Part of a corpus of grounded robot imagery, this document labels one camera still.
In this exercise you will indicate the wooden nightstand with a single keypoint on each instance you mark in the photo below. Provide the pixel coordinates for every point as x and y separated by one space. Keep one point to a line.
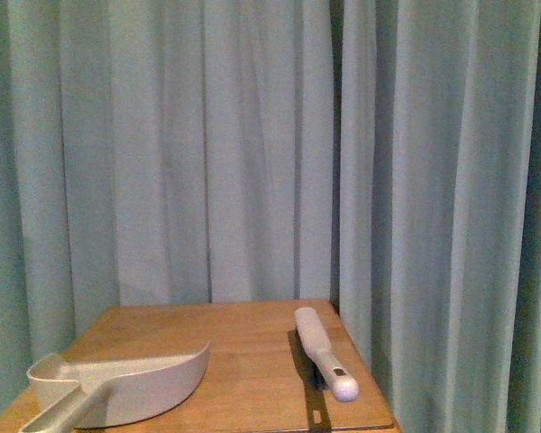
258 378

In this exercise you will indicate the beige plastic dustpan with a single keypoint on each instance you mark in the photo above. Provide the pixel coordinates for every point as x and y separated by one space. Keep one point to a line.
102 394

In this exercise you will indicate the beige hand brush black bristles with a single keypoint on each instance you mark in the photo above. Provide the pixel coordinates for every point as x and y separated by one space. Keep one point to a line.
317 346

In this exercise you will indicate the light green curtain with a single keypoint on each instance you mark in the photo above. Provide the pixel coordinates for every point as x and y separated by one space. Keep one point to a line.
385 155

